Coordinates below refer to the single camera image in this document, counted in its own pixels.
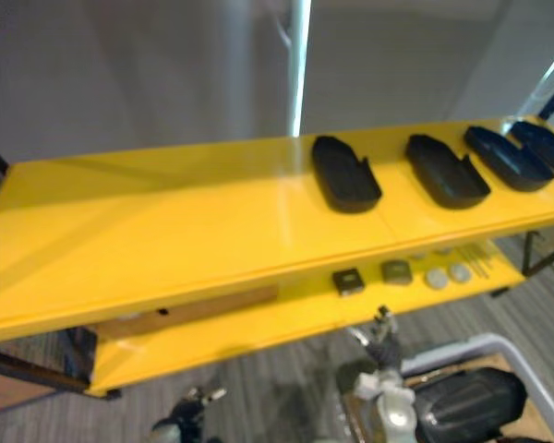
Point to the grey plastic bin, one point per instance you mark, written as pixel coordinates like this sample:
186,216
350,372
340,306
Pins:
526,357

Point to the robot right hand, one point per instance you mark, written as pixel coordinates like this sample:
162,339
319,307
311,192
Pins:
384,353

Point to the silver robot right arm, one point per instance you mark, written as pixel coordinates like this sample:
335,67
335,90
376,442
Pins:
388,406

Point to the white upright pole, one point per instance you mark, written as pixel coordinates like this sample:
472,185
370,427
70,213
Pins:
299,64

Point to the yellow metal shelf board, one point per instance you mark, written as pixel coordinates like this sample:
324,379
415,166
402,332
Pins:
166,231
258,334

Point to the black metal shelf frame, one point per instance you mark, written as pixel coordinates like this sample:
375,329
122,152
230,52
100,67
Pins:
32,369

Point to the black plastic housing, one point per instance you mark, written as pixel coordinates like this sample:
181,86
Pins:
549,147
443,171
471,401
344,177
508,159

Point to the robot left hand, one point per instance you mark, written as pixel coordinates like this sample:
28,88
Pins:
184,417

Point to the small dark square part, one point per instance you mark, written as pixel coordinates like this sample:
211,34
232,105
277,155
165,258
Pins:
395,272
348,282

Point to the round silver disc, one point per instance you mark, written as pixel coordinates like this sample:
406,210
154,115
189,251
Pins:
460,273
437,279

